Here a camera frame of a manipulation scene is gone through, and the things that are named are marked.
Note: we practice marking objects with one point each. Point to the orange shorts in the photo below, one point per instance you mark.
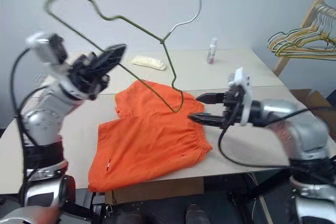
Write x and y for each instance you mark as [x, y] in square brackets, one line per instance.
[149, 142]

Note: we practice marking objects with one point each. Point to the cream folded cloth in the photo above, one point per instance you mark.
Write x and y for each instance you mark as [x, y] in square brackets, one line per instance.
[148, 62]

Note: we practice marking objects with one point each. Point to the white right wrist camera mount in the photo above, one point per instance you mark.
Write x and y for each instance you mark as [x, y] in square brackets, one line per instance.
[246, 95]

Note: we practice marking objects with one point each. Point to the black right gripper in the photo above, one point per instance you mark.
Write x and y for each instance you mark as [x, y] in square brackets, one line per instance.
[232, 106]

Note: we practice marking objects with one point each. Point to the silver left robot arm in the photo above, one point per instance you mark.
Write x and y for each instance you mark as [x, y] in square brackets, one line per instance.
[42, 119]

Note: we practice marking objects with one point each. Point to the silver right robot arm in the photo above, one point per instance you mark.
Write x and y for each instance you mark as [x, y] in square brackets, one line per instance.
[302, 129]

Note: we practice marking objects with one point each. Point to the white spray bottle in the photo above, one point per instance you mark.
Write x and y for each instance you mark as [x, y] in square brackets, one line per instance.
[212, 52]

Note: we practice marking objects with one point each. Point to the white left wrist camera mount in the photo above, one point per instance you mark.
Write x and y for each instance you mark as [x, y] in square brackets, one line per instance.
[43, 47]

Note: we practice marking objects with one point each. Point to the brown cardboard box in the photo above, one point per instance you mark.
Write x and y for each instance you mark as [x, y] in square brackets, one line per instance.
[315, 100]

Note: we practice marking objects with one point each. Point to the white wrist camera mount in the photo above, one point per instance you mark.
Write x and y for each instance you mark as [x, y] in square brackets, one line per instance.
[43, 47]
[246, 95]

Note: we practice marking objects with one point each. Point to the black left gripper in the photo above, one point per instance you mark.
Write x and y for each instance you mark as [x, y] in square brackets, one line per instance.
[85, 77]

